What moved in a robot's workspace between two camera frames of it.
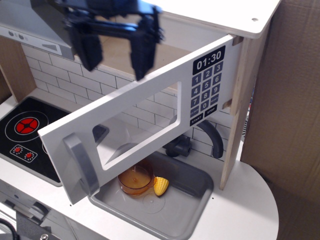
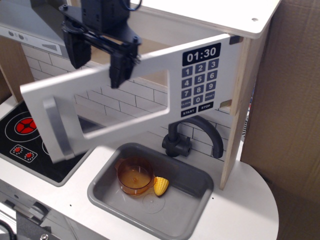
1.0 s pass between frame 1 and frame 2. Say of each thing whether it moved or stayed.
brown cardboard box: stayed
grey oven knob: stayed
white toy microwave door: moved
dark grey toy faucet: stayed
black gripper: moved
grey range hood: stayed
